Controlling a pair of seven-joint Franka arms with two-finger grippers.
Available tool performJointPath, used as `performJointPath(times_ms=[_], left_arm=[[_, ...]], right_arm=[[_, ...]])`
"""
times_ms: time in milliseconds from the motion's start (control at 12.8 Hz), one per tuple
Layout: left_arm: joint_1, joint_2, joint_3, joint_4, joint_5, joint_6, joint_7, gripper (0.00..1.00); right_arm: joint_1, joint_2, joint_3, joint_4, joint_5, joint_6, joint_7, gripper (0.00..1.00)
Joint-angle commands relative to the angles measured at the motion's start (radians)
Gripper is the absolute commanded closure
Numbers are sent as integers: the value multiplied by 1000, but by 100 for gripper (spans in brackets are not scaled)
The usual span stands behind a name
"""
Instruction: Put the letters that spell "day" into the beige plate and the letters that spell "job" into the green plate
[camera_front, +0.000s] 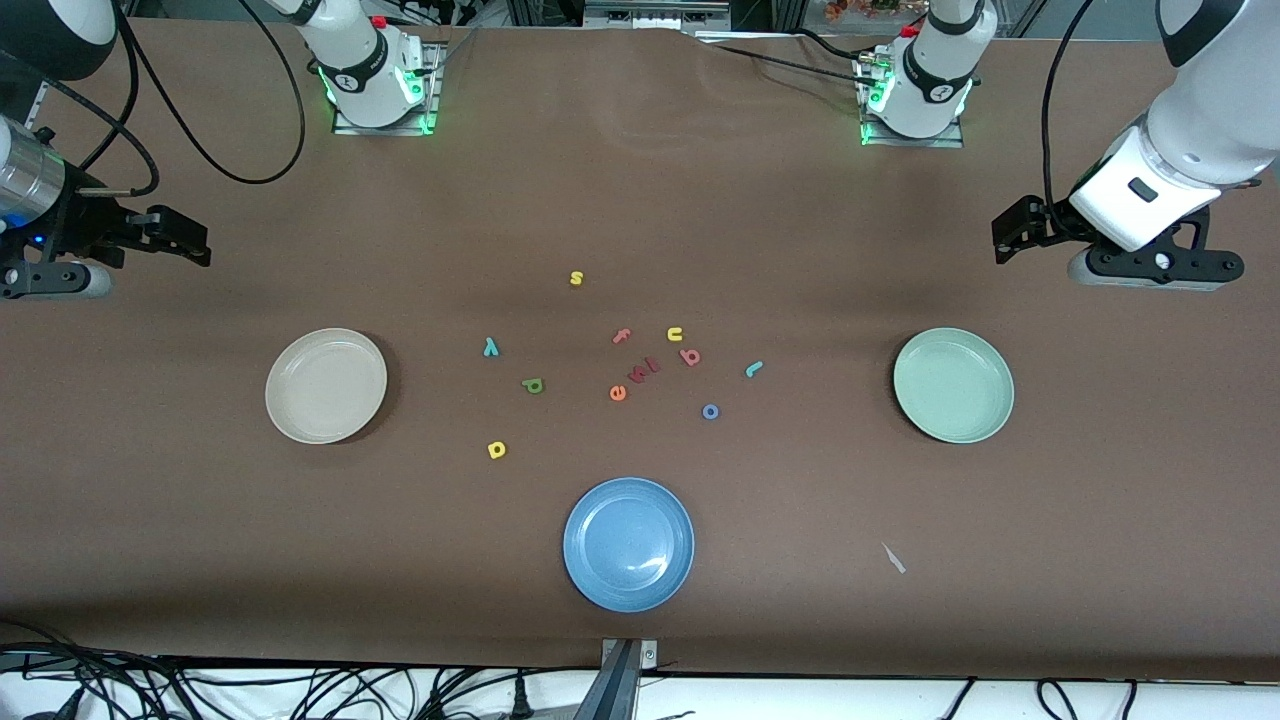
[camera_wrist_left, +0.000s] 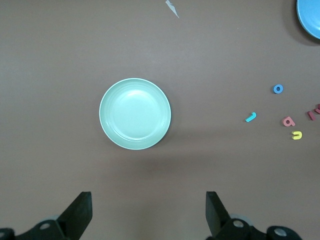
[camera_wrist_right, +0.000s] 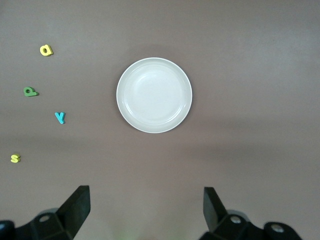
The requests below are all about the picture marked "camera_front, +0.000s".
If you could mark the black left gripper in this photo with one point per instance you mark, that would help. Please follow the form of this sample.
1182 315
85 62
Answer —
1050 224

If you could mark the aluminium frame rail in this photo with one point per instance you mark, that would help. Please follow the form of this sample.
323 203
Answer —
37 105

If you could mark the white tape scrap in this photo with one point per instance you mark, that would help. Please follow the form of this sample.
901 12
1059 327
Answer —
893 558

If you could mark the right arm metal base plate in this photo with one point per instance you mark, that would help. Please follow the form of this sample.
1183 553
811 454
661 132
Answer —
385 130

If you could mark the right arm wrist camera bar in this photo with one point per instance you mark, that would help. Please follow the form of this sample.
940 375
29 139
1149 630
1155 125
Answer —
50 278

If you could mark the orange artificial flowers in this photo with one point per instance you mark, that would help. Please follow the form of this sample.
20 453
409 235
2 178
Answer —
870 8

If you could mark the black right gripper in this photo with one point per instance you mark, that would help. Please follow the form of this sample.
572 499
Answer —
78 224

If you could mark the brown paper table cover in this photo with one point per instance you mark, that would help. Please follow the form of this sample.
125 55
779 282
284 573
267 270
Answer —
640 200

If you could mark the left arm wrist camera bar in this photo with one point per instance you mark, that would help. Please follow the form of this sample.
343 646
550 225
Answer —
1185 265

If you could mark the grey metal frame device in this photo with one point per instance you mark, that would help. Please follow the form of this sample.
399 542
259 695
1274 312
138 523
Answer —
655 12

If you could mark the black power plug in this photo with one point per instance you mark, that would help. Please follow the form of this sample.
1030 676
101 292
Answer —
520 700

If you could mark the arm wrist camera bar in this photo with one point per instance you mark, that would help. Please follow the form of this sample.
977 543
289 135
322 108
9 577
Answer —
1185 265
50 278

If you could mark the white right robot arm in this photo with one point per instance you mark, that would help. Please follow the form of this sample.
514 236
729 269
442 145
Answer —
365 70

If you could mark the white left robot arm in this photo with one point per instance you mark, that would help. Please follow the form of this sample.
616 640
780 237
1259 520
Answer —
1220 115

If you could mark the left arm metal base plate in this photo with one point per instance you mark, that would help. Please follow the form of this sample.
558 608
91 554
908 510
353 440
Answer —
910 142

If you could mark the light green plate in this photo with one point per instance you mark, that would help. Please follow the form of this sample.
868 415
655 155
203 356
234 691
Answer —
953 385

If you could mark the grey metal stand bracket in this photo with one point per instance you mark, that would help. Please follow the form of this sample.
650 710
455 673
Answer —
625 690

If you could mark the beige brown plate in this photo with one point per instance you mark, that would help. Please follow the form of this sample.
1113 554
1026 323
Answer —
325 385

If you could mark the green letter p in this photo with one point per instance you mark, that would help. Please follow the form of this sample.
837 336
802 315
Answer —
531 384

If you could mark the blue plate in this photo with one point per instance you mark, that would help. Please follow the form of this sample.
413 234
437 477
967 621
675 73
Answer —
628 543

